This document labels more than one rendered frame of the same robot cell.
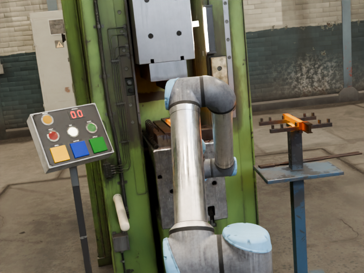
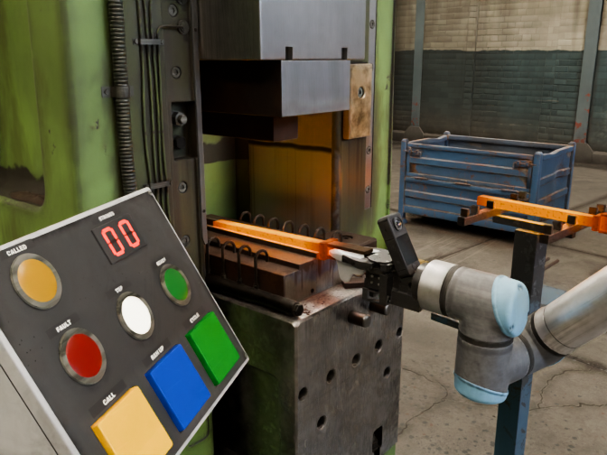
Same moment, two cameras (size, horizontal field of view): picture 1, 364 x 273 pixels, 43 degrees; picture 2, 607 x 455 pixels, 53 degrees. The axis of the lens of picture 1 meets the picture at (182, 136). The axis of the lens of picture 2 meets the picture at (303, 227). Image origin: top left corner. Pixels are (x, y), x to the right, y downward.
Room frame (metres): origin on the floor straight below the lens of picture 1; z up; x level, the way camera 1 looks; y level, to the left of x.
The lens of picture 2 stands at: (1.58, 0.78, 1.37)
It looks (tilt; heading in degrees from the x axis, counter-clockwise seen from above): 16 degrees down; 321
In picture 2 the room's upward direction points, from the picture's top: straight up
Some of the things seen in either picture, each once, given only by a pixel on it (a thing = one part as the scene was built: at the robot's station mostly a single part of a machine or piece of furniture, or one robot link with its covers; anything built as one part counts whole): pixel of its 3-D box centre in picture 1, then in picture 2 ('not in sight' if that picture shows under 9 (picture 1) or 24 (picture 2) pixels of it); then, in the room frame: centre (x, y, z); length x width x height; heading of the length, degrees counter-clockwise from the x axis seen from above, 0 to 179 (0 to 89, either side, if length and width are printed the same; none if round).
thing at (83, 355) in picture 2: (53, 135); (83, 356); (2.13, 0.60, 1.09); 0.05 x 0.03 x 0.04; 101
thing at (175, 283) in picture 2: (91, 127); (175, 284); (2.25, 0.44, 1.09); 0.05 x 0.03 x 0.04; 101
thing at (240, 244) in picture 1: (245, 254); not in sight; (1.36, -0.16, 0.79); 0.17 x 0.15 x 0.18; 86
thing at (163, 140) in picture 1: (168, 130); (242, 252); (2.66, 0.08, 0.96); 0.42 x 0.20 x 0.09; 11
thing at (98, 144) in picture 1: (98, 145); (210, 348); (2.22, 0.41, 1.01); 0.07 x 0.05 x 0.07; 126
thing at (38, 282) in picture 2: (47, 119); (36, 281); (2.17, 0.63, 1.16); 0.05 x 0.03 x 0.04; 101
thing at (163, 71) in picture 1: (161, 69); (237, 84); (2.66, 0.08, 1.32); 0.42 x 0.20 x 0.10; 11
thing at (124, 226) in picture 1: (121, 212); not in sight; (2.29, 0.36, 0.62); 0.44 x 0.05 x 0.05; 11
